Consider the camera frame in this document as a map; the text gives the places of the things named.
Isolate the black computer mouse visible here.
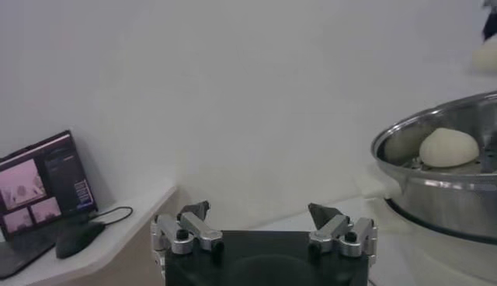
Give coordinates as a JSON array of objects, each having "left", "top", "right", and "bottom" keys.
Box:
[{"left": 54, "top": 220, "right": 107, "bottom": 260}]

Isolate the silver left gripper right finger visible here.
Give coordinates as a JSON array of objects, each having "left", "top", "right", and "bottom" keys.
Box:
[{"left": 308, "top": 202, "right": 378, "bottom": 258}]

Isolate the white side desk with mouse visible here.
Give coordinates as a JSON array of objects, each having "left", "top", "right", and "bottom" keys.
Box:
[{"left": 0, "top": 184, "right": 178, "bottom": 286}]

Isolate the black mouse cable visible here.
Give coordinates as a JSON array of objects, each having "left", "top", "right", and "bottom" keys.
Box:
[{"left": 88, "top": 206, "right": 134, "bottom": 227}]

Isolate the white steamed baozi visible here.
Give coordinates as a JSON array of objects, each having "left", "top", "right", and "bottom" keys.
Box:
[
  {"left": 471, "top": 33, "right": 497, "bottom": 73},
  {"left": 418, "top": 127, "right": 481, "bottom": 169}
]

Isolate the cream electric cooking pot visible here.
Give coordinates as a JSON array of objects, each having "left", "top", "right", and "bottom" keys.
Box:
[{"left": 364, "top": 197, "right": 497, "bottom": 286}]

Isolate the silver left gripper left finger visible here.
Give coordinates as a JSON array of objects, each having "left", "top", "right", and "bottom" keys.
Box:
[{"left": 150, "top": 200, "right": 225, "bottom": 257}]

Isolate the black laptop with pink screen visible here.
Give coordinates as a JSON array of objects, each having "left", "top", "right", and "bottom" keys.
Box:
[{"left": 0, "top": 130, "right": 99, "bottom": 281}]

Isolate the stainless steel steamer basket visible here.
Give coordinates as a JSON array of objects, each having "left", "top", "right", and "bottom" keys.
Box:
[{"left": 358, "top": 90, "right": 497, "bottom": 246}]

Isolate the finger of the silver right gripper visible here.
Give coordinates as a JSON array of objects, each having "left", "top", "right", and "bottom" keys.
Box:
[{"left": 481, "top": 0, "right": 497, "bottom": 42}]

